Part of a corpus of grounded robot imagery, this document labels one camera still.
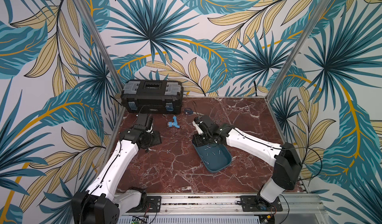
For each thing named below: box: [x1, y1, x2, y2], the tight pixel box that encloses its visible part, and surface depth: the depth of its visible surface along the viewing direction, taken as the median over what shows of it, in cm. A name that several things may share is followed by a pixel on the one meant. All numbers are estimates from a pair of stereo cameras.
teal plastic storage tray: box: [192, 143, 232, 172], surface depth 91 cm
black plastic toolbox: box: [120, 79, 184, 115], surface depth 101 cm
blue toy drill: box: [167, 115, 181, 128], surface depth 103 cm
